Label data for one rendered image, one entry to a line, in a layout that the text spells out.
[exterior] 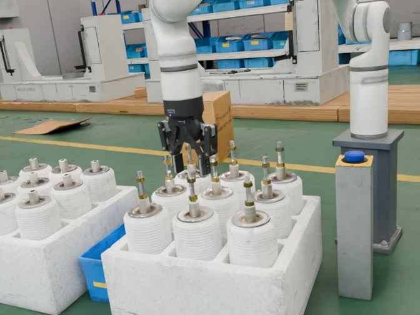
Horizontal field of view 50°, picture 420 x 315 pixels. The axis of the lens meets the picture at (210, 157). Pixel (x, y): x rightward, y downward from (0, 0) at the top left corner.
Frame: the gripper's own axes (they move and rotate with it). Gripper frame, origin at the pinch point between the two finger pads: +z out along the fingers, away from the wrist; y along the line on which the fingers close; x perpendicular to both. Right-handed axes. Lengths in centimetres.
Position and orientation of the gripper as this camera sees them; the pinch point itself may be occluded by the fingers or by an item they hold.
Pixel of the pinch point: (191, 167)
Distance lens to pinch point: 88.0
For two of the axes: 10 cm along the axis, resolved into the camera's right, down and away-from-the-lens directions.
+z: 1.0, 9.5, 2.9
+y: 7.6, 1.1, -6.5
